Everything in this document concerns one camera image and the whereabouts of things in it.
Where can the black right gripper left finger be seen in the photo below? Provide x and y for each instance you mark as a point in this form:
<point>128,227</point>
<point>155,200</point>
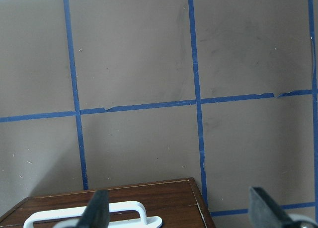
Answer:
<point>96,214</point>

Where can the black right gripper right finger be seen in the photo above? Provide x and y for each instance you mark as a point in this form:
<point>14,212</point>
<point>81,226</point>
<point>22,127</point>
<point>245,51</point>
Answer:
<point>264,212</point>

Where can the white drawer handle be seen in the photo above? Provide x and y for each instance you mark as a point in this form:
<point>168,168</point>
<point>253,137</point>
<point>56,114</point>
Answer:
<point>70,216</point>

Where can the brown wooden drawer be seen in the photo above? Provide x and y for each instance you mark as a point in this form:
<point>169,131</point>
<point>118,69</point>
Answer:
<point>178,202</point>

